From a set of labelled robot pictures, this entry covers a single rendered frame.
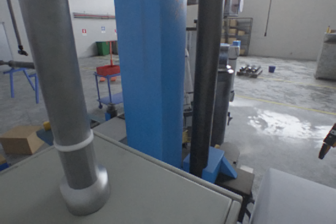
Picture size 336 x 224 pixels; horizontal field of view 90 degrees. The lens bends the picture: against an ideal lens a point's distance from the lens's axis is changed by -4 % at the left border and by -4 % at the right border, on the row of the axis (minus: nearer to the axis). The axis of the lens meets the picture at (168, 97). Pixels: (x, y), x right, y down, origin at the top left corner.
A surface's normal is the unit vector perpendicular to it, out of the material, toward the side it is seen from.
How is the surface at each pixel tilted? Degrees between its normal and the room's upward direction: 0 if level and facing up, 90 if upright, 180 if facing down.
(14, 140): 90
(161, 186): 0
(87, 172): 90
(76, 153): 90
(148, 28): 90
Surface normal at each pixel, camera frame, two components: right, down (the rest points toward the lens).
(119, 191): 0.00, -0.93
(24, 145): 0.01, 0.37
